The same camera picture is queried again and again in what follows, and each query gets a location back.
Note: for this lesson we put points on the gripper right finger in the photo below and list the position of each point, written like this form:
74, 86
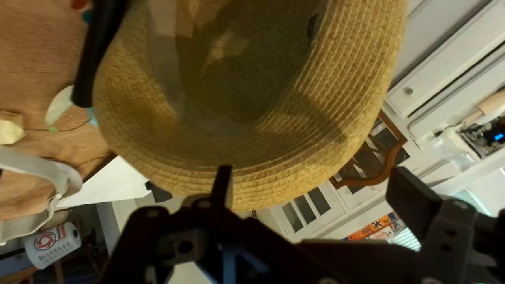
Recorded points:
446, 225

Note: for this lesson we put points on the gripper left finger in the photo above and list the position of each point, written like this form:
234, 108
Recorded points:
165, 228

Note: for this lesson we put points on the pale round lid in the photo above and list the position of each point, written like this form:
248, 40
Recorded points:
58, 106

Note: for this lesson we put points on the straw hat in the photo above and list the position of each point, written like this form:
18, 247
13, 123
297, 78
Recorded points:
276, 98

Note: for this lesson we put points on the white board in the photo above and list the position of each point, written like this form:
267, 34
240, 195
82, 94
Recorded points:
110, 185

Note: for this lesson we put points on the orange poster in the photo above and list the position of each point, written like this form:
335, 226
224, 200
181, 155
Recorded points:
375, 228

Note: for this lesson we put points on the device with blue light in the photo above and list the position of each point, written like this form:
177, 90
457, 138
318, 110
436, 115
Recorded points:
487, 138

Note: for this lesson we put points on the white can with red logo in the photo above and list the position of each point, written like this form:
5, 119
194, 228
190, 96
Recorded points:
51, 244

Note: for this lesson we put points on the wooden rolling pin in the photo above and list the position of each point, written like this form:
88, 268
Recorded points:
491, 104

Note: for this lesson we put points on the white door with panes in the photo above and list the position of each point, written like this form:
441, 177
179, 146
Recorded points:
307, 207

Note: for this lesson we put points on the white drawer cabinet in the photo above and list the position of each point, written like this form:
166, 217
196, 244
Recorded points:
446, 59

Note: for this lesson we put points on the crumpled cream paper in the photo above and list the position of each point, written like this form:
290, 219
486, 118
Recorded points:
10, 128

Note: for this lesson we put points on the small red object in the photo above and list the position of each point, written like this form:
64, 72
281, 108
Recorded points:
78, 4

